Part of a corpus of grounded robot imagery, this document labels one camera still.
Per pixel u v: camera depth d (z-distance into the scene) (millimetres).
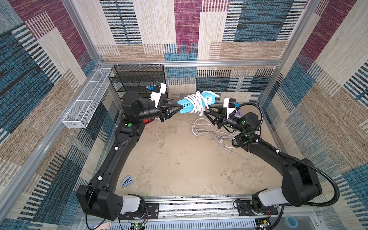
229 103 586
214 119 662
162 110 549
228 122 645
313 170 409
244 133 606
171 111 597
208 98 597
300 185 427
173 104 576
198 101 576
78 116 706
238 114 627
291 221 702
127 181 811
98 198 376
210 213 731
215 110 696
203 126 1070
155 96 533
